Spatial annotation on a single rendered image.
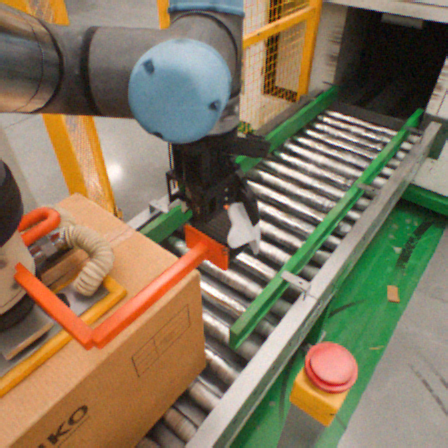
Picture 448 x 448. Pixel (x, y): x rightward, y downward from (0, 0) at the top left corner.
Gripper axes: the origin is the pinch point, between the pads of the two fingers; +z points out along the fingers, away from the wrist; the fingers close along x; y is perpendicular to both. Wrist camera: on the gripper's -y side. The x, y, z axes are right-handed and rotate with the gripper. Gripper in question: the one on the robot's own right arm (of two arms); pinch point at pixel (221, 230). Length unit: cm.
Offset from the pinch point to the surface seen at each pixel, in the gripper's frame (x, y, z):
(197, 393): -2, 7, 54
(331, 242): -2, -64, 55
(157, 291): 1.0, 15.1, 0.1
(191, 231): -2.6, 4.2, -1.3
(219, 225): 0.1, 0.5, -1.5
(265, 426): 9, -15, 109
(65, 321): -4.7, 26.3, -0.1
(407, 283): 25, -116, 109
